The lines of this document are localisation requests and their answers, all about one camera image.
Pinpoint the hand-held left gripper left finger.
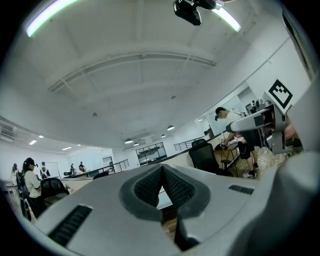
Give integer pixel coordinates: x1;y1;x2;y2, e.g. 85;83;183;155
34;164;181;256

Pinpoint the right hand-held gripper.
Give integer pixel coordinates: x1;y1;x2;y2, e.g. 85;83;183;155
225;77;294;155

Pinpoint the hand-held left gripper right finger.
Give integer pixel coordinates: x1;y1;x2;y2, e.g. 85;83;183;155
161;163;261;252

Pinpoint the person's right forearm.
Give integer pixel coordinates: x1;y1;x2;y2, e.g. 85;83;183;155
284;121;304;153

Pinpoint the black mesh office chair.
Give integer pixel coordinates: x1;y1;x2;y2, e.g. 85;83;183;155
188;138;234;177
39;177;70;201

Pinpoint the black metal railing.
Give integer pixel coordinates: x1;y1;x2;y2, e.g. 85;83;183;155
98;158;130;174
173;140;209;152

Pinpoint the black framed window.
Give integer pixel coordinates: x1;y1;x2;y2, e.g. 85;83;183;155
135;141;168;167

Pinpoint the long ceiling tube light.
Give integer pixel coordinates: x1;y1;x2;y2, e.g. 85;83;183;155
25;0;80;38
211;6;242;33

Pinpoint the white ceiling cable tray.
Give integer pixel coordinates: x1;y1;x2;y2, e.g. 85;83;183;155
48;51;216;94

